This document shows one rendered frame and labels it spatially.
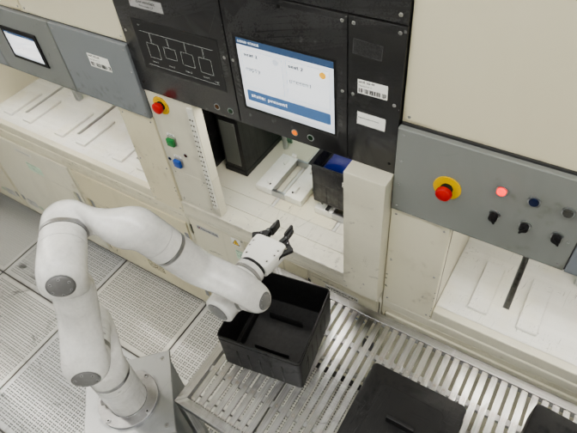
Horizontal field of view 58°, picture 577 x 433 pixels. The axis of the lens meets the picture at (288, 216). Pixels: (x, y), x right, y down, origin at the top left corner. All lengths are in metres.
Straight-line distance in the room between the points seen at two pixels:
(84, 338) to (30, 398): 1.55
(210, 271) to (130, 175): 1.15
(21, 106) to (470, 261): 2.27
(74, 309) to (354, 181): 0.75
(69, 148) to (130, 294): 0.89
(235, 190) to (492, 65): 1.26
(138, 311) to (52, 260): 1.83
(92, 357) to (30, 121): 1.68
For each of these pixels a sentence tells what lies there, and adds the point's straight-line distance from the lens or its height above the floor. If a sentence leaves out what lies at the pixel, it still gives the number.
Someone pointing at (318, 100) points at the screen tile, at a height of 1.56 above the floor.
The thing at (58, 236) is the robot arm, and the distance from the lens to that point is 1.17.
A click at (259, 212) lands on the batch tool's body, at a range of 2.00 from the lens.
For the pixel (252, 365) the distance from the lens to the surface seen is 1.72.
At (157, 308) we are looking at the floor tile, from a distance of 2.91.
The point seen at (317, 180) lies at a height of 1.05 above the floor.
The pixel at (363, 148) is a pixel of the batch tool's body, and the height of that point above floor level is 1.45.
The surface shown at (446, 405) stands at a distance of 1.62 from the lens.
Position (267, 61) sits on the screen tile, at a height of 1.63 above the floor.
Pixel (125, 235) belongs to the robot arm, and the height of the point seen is 1.53.
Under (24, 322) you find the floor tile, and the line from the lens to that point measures 3.18.
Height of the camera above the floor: 2.33
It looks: 48 degrees down
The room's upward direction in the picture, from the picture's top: 7 degrees counter-clockwise
